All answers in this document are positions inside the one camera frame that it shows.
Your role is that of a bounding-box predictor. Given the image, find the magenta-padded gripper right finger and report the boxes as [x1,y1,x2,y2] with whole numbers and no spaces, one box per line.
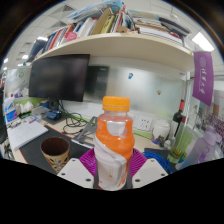
[127,148,169,190]

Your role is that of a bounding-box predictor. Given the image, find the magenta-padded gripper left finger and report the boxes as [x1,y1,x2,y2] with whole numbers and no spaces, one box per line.
[56,148,100,190]

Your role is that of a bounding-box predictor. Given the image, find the orange-capped drink bottle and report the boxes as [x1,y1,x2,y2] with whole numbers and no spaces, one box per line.
[93,95,136,192]

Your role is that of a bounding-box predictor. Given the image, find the purple water bottle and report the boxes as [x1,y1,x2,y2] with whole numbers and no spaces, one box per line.
[174,124,223,171]

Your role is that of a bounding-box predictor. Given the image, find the floral paper cup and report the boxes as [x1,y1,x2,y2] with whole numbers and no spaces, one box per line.
[39,136,71,174]

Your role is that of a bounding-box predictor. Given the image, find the grey metal laptop stand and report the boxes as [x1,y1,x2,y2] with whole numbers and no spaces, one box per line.
[70,115,99,149]

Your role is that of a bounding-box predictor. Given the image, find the green glass tumbler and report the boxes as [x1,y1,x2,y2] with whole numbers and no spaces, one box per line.
[166,128,194,164]

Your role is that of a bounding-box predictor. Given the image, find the white ceramic jar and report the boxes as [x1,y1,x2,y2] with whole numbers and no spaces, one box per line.
[151,119,172,145]

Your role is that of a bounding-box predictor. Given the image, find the black desk mat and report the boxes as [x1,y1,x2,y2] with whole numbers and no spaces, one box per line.
[18,124,98,166]

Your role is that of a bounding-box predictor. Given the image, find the dark wine bottle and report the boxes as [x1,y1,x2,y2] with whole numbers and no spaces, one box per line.
[171,98,187,138]

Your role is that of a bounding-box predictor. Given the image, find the small blue device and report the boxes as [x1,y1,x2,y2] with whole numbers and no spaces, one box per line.
[46,109,63,121]

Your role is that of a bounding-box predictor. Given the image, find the open white notebook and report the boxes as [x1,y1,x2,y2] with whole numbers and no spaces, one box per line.
[7,119,50,152]

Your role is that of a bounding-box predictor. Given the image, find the photo poster board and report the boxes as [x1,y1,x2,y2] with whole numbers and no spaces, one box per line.
[199,89,224,141]

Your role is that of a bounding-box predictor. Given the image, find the black computer monitor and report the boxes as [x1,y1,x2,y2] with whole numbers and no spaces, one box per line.
[28,53,91,103]

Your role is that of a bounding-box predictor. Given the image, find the purple hanging banner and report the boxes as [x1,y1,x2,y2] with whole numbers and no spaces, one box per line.
[192,50,215,107]

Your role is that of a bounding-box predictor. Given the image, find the ceiling lights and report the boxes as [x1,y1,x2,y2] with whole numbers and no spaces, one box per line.
[1,31,215,73]

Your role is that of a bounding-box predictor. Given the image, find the coiled blue cable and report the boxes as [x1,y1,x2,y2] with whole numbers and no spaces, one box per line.
[142,150,174,174]

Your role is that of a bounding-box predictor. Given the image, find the white wall sockets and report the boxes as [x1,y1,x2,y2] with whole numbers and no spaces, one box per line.
[128,113,154,132]

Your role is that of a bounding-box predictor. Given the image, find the black cables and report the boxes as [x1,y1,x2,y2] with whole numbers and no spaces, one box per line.
[58,99,88,135]

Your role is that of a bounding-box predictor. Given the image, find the wall shelf with books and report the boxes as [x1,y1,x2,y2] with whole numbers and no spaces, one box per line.
[24,0,201,73]

